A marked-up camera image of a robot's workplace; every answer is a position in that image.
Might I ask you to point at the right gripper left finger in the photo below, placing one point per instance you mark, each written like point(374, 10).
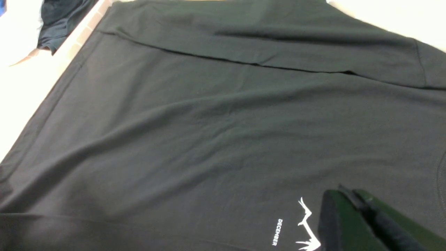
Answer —
point(342, 228)

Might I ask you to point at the dark gray long-sleeved shirt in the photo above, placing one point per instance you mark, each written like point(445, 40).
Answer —
point(219, 125)

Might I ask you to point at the dark teal crumpled garment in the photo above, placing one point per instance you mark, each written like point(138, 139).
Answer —
point(60, 18)

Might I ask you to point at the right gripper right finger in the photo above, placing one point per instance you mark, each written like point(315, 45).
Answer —
point(395, 230)

